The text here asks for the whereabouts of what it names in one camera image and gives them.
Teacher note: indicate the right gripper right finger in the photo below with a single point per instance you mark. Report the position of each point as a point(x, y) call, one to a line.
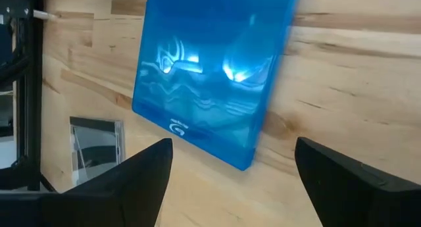
point(355, 197)

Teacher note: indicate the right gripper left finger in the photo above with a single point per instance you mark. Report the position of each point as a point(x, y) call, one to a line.
point(125, 194)

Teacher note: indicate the jewel case black-white swirl cover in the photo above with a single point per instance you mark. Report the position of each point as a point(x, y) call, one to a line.
point(95, 148)

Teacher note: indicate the blue plastic disc case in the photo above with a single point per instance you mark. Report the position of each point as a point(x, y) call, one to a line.
point(210, 72)

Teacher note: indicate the black aluminium table frame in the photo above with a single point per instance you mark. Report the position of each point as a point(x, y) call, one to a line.
point(31, 89)

